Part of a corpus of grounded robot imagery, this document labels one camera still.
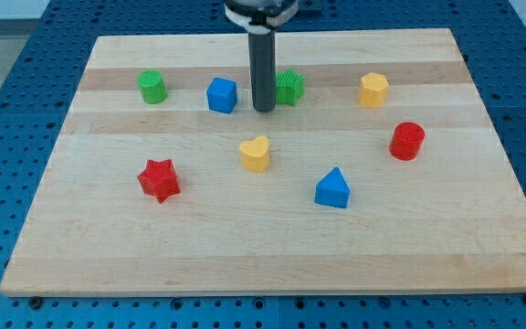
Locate blue cube block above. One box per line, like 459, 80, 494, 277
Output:
206, 78, 237, 114

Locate red star block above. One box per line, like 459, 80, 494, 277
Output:
137, 159, 181, 204

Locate wooden board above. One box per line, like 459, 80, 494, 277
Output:
0, 28, 526, 297

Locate red cylinder block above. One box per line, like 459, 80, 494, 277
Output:
389, 122, 426, 161

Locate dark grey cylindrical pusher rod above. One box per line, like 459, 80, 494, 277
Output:
247, 26, 276, 112

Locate blue triangle block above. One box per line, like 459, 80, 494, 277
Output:
314, 167, 350, 208

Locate yellow hexagon block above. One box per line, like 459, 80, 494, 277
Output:
358, 72, 389, 108

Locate green cylinder block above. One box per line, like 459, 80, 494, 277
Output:
137, 70, 167, 104

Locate green star block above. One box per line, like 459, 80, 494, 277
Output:
276, 69, 306, 106

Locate yellow heart block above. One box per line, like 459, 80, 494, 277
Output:
239, 136, 270, 173

